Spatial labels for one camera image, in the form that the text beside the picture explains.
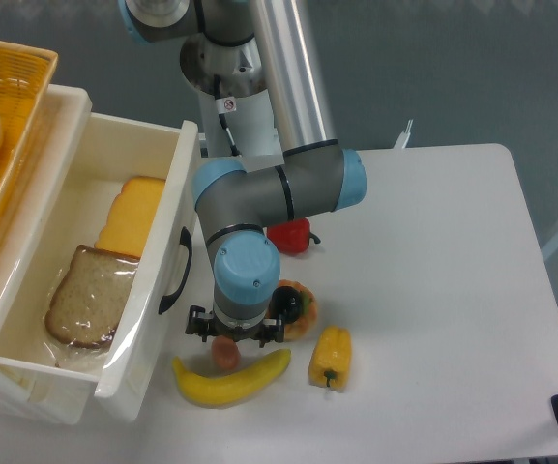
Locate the yellow bell pepper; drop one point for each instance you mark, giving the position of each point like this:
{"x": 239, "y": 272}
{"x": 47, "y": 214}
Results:
{"x": 330, "y": 362}

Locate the white plastic drawer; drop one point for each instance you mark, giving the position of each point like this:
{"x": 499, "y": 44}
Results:
{"x": 96, "y": 236}

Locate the white drawer cabinet housing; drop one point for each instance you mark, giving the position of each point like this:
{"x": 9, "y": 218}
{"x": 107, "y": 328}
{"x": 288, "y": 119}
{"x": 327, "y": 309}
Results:
{"x": 41, "y": 396}

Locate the red bell pepper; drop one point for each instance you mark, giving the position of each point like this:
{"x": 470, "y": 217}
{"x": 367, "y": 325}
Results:
{"x": 293, "y": 237}

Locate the toy pizza with olive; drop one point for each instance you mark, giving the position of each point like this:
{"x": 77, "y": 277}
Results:
{"x": 297, "y": 305}

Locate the brown egg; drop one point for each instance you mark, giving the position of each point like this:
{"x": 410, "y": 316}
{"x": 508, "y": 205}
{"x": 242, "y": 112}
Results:
{"x": 225, "y": 353}

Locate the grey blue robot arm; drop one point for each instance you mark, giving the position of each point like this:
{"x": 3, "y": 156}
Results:
{"x": 274, "y": 158}

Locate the black drawer handle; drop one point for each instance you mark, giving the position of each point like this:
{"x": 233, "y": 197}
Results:
{"x": 182, "y": 270}

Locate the brown bread slice in wrap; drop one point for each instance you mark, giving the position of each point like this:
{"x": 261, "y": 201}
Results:
{"x": 86, "y": 307}

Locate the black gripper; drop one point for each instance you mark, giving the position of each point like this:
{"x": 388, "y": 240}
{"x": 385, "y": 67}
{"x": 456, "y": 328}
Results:
{"x": 214, "y": 323}

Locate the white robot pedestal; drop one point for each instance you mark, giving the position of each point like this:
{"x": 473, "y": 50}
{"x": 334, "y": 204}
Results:
{"x": 236, "y": 112}

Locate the yellow banana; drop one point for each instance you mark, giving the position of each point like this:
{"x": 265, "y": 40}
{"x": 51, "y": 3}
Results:
{"x": 234, "y": 387}

